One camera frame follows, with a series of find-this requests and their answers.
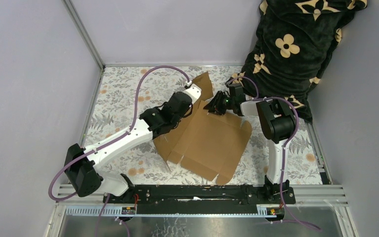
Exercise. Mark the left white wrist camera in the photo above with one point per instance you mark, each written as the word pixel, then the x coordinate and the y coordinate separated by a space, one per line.
pixel 194 92

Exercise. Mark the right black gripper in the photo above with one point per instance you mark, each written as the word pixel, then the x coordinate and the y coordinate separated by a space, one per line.
pixel 213 106

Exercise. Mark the aluminium corner post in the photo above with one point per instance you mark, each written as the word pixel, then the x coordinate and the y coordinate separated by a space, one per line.
pixel 73 13

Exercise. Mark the brown cardboard box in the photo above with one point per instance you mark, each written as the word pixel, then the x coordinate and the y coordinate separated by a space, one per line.
pixel 206 144

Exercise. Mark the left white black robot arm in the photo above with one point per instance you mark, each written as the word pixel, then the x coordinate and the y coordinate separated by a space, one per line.
pixel 86 172

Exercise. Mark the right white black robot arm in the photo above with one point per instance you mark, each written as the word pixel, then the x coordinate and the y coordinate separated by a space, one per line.
pixel 278 123

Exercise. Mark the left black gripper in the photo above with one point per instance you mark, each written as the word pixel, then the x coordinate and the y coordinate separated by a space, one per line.
pixel 186 110

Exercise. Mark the black floral blanket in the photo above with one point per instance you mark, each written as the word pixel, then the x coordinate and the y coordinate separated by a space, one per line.
pixel 295 43

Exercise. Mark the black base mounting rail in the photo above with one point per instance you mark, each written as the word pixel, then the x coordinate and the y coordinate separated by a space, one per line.
pixel 202 199

